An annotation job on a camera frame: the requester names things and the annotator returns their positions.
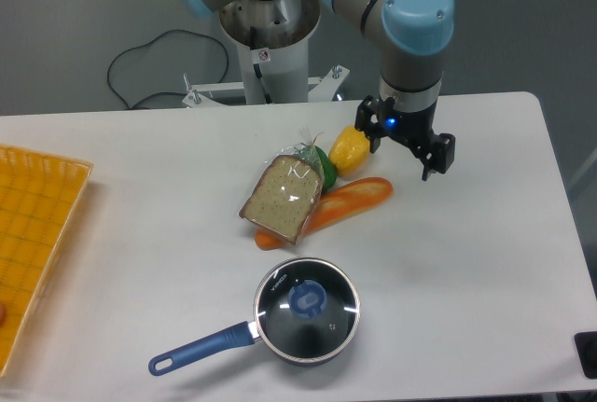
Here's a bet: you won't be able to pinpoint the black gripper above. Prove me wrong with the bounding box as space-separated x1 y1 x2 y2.
354 79 455 181

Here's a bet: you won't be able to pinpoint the glass lid blue knob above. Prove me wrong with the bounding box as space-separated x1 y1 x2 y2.
254 257 360 366

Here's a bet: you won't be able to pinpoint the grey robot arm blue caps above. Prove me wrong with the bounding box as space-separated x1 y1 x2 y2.
182 0 455 174

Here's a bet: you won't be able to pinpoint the yellow bell pepper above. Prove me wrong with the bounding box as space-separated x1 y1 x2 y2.
328 126 369 176

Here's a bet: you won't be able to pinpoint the green bell pepper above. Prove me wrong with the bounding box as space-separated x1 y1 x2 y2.
315 146 338 193

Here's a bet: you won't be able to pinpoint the orange baguette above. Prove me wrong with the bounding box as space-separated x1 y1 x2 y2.
304 177 394 234

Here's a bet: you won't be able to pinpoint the wrapped bread slice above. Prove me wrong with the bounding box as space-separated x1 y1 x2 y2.
239 127 326 244

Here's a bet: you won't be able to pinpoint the orange carrot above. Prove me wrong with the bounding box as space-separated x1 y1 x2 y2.
254 229 286 251

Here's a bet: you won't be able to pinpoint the black device at table edge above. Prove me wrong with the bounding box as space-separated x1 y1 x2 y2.
574 331 597 380

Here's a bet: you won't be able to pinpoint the yellow plastic basket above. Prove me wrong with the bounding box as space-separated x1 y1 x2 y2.
1 145 93 377

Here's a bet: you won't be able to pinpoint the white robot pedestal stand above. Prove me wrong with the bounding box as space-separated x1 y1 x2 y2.
181 0 351 108

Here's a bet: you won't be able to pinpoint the blue handled saucepan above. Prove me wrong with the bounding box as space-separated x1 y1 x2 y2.
148 257 360 376

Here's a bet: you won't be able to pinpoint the black cable on floor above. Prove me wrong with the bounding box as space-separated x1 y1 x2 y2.
106 29 230 110

